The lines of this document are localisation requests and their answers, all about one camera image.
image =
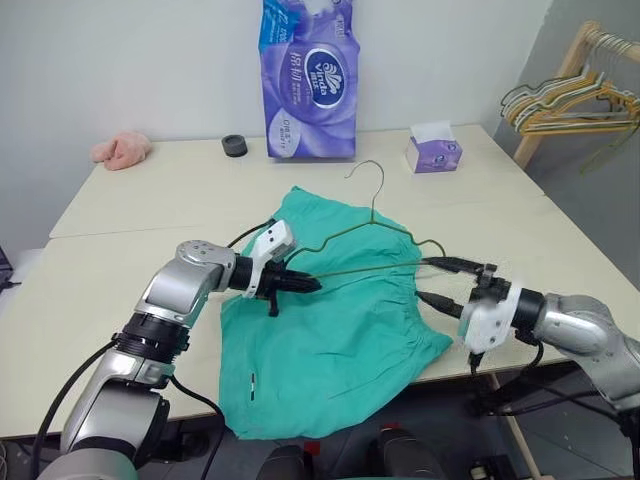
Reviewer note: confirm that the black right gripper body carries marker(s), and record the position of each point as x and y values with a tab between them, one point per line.
490	289

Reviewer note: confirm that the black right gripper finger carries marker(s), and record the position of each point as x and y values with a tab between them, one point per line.
452	264
442	303

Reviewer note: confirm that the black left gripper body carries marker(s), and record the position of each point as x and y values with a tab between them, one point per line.
274	282

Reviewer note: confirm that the green shorts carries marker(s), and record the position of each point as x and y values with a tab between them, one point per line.
320	350

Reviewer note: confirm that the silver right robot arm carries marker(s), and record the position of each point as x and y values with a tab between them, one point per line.
585	325

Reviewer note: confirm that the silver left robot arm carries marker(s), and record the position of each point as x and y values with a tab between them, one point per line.
170	290

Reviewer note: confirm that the purple white tissue box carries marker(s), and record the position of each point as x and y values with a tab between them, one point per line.
435	152

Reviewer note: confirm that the black stand under table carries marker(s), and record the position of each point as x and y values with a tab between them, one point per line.
540	395

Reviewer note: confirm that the black tape roll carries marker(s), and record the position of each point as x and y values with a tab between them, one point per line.
235	146

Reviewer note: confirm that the wooden table leg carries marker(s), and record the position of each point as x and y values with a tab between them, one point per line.
517	440

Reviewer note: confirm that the dark rounded shape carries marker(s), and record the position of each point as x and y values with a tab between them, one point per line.
405	452
287	462

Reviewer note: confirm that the purple tissue pack bag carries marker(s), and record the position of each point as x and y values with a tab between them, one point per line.
310	100

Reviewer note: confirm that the pink cloth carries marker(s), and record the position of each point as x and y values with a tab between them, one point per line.
122	150

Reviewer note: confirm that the wooden clothes rack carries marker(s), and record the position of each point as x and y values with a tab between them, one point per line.
570	60

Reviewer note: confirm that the black device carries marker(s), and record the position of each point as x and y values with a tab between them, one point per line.
6	270

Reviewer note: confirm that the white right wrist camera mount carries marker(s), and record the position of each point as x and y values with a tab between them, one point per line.
487	322

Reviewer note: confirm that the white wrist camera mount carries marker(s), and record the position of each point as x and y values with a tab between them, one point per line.
487	322
277	240

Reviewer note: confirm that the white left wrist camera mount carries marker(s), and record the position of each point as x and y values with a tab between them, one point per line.
277	240

